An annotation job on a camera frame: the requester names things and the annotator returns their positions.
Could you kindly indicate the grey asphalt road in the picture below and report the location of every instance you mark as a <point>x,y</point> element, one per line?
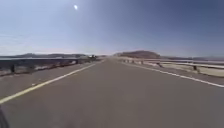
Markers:
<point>113,100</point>

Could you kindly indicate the grey metal guardrail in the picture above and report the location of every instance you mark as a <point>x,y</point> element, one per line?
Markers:
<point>186,63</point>
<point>36,62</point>

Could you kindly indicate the pale roadside ground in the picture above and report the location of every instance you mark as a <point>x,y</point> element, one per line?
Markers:
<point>206,71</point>

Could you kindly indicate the brown hill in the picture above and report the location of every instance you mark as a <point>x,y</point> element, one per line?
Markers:
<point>140,54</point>

